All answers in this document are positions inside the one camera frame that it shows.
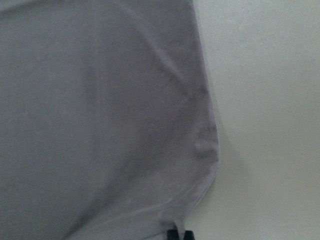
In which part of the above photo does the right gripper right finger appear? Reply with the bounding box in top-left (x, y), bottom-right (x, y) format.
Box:
top-left (183, 230), bottom-right (195, 240)

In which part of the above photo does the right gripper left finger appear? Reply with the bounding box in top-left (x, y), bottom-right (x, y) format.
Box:
top-left (166, 229), bottom-right (180, 240)

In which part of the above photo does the brown paper table cover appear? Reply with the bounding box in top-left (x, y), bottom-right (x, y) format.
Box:
top-left (185, 0), bottom-right (320, 240)

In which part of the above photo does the dark brown t-shirt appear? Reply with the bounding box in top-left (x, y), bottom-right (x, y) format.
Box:
top-left (0, 0), bottom-right (220, 240)

